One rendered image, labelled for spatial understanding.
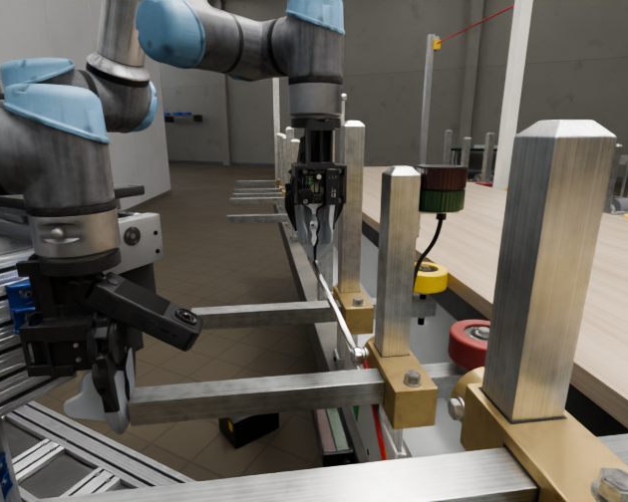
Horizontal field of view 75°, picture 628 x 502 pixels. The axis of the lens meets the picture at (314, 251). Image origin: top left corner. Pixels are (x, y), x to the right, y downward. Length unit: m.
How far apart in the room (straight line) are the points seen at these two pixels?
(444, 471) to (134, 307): 0.32
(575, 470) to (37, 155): 0.44
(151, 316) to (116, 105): 0.58
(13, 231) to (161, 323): 0.57
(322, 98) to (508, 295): 0.38
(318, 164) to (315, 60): 0.13
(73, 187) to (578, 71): 12.49
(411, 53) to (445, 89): 1.42
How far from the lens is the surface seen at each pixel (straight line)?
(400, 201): 0.48
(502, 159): 2.09
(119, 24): 0.92
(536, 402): 0.30
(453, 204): 0.49
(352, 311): 0.70
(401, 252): 0.49
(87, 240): 0.43
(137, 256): 0.81
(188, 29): 0.55
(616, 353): 0.59
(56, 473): 1.52
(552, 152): 0.24
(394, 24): 13.52
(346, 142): 0.71
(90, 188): 0.43
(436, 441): 0.82
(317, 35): 0.59
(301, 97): 0.58
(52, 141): 0.42
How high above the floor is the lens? 1.14
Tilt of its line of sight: 16 degrees down
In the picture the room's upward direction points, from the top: straight up
